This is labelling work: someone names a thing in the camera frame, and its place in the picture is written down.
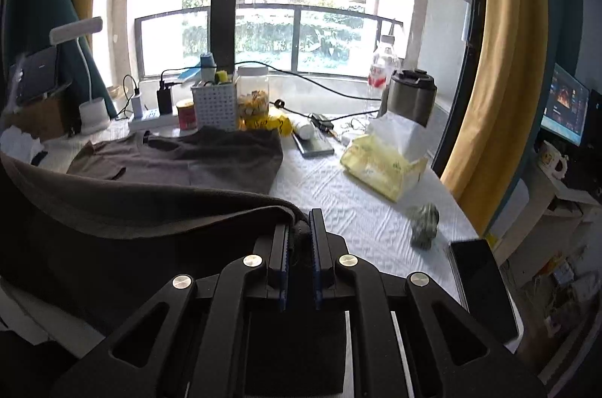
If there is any dark grey t-shirt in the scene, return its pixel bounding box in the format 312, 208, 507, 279
1, 155, 307, 335

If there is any clear snack jar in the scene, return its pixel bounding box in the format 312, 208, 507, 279
236, 66, 269, 120

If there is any red can yellow lid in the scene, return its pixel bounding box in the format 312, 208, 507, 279
175, 99, 197, 131

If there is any white folded garment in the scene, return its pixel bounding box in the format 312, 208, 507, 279
0, 126, 48, 165

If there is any computer monitor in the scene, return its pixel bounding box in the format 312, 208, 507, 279
541, 64, 590, 146

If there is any small grey-green figurine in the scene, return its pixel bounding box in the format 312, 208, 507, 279
407, 203, 440, 250

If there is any yellow curtain right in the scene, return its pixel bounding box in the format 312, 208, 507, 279
442, 0, 549, 235

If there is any white tube bottle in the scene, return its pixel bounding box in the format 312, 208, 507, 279
291, 117, 315, 141

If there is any black charger plug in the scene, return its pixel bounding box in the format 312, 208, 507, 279
156, 80, 172, 116

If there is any brown cardboard box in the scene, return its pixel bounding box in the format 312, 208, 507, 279
3, 96, 69, 142

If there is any white charger plug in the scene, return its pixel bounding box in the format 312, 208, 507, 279
131, 92, 143, 120

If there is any white perforated basket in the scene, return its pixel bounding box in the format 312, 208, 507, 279
191, 81, 238, 131

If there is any white power strip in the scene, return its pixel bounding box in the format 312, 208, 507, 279
129, 108, 179, 132

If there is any water bottle red label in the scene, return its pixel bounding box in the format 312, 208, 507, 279
367, 35, 401, 89

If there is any dark steel tumbler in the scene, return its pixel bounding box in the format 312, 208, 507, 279
379, 69, 438, 127

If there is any white textured tablecloth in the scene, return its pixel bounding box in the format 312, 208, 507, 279
0, 114, 526, 351

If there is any blue tissue packet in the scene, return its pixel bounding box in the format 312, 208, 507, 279
178, 67, 201, 82

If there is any yellow snack packet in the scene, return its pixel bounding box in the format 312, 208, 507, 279
239, 113, 293, 137

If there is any black long cable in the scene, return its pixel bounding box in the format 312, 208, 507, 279
159, 59, 383, 126

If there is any white mug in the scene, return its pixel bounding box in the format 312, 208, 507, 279
538, 141, 569, 180

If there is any tablet with dark screen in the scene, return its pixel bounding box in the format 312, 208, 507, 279
7, 46, 71, 110

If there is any black smartphone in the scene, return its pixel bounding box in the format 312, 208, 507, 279
449, 239, 519, 344

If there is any white desk lamp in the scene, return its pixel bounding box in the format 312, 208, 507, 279
49, 17, 110, 136

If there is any teal curtain left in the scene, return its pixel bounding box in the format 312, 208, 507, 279
0, 0, 119, 119

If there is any dark notebook on table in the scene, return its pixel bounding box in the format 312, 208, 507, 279
293, 131, 335, 159

